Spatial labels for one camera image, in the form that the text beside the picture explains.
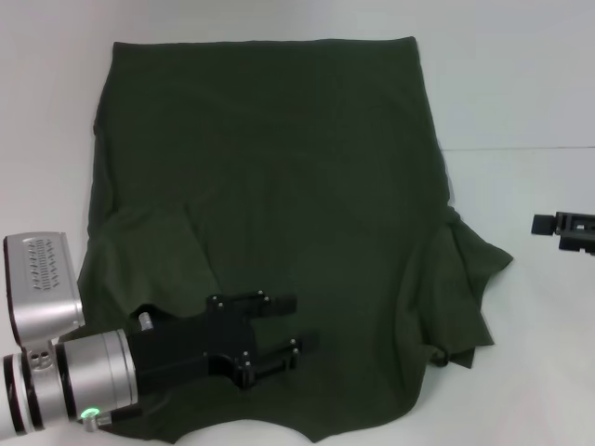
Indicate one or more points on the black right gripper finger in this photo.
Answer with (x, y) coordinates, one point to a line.
(572, 227)

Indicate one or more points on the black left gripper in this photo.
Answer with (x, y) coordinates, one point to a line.
(186, 344)

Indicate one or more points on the dark green shirt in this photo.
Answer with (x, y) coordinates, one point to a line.
(288, 186)

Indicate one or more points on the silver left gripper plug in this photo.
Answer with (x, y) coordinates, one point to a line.
(145, 321)

